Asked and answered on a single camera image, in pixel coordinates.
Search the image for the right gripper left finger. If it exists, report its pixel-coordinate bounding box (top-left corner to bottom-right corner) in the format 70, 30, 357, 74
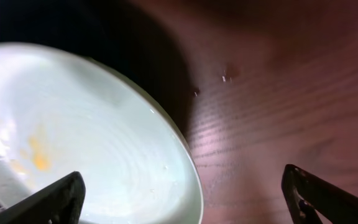
0, 171, 86, 224

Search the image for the round black tray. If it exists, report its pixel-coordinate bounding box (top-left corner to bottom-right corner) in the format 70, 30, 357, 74
0, 0, 198, 138

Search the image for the green plate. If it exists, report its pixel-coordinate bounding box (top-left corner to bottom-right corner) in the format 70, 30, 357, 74
0, 43, 203, 224

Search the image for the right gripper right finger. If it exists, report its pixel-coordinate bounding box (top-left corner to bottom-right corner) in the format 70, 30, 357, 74
281, 164, 358, 224

